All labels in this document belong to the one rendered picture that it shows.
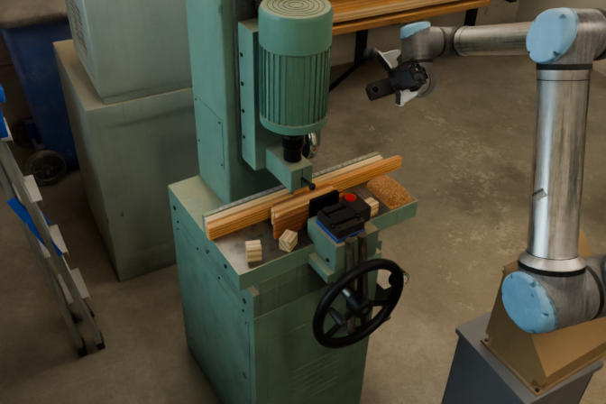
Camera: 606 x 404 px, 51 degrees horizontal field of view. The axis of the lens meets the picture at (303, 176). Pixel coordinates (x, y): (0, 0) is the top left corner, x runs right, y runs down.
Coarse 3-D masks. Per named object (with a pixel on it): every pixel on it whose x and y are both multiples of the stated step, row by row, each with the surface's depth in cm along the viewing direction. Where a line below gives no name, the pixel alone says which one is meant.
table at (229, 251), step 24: (360, 192) 189; (408, 192) 190; (384, 216) 182; (408, 216) 188; (216, 240) 170; (240, 240) 171; (264, 240) 171; (240, 264) 163; (264, 264) 163; (288, 264) 169; (312, 264) 171; (240, 288) 163
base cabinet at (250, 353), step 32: (192, 256) 205; (192, 288) 217; (224, 288) 187; (192, 320) 232; (224, 320) 197; (256, 320) 174; (288, 320) 182; (192, 352) 248; (224, 352) 208; (256, 352) 182; (288, 352) 190; (320, 352) 200; (352, 352) 212; (224, 384) 221; (256, 384) 190; (288, 384) 200; (320, 384) 211; (352, 384) 223
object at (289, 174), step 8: (280, 144) 178; (272, 152) 175; (280, 152) 175; (272, 160) 175; (280, 160) 172; (304, 160) 172; (272, 168) 177; (280, 168) 172; (288, 168) 169; (296, 168) 169; (304, 168) 170; (280, 176) 174; (288, 176) 170; (296, 176) 170; (304, 176) 171; (288, 184) 172; (296, 184) 171; (304, 184) 173
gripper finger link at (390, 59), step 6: (378, 54) 164; (384, 54) 165; (390, 54) 166; (396, 54) 166; (384, 60) 166; (390, 60) 168; (396, 60) 168; (384, 66) 168; (390, 66) 169; (396, 66) 170
